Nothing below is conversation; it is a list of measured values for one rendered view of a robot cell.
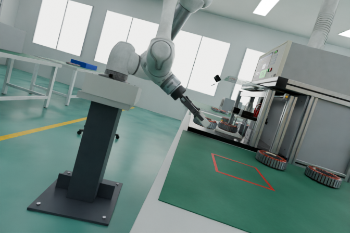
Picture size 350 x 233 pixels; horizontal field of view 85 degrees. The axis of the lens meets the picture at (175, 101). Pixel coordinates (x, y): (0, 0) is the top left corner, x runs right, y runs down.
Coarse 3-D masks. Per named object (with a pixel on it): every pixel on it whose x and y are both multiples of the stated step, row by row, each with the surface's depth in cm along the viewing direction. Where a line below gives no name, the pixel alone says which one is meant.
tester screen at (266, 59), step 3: (270, 54) 116; (264, 57) 127; (267, 57) 121; (270, 57) 115; (261, 60) 131; (264, 60) 125; (267, 60) 119; (258, 63) 136; (261, 63) 129; (264, 63) 123; (258, 66) 134; (261, 66) 127; (258, 69) 132; (261, 69) 125; (264, 69) 120; (255, 72) 137; (258, 75) 127; (258, 78) 126; (261, 78) 119
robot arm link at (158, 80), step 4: (144, 56) 88; (144, 60) 88; (144, 64) 88; (144, 68) 89; (148, 72) 85; (148, 76) 90; (152, 76) 86; (156, 76) 83; (164, 76) 85; (168, 76) 87; (152, 80) 90; (156, 80) 87; (160, 80) 87; (164, 80) 87; (160, 84) 89
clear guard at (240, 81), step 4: (228, 76) 95; (232, 76) 95; (224, 80) 117; (228, 80) 112; (232, 80) 106; (236, 80) 101; (240, 80) 96; (244, 80) 94; (212, 84) 110; (240, 84) 115; (244, 84) 108; (248, 84) 103; (252, 84) 98; (256, 84) 94; (256, 88) 111; (260, 88) 105; (264, 88) 101; (272, 88) 93; (276, 92) 101; (280, 92) 96
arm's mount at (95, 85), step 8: (88, 72) 115; (88, 80) 115; (96, 80) 115; (104, 80) 116; (112, 80) 116; (88, 88) 116; (96, 88) 116; (104, 88) 116; (112, 88) 117; (120, 88) 117; (128, 88) 118; (136, 88) 118; (104, 96) 117; (112, 96) 117; (120, 96) 118; (128, 96) 118; (136, 96) 121; (128, 104) 119
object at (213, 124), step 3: (195, 120) 88; (210, 120) 92; (213, 120) 91; (195, 123) 88; (198, 123) 86; (201, 123) 85; (213, 123) 86; (216, 123) 87; (210, 126) 85; (213, 126) 86; (213, 129) 88
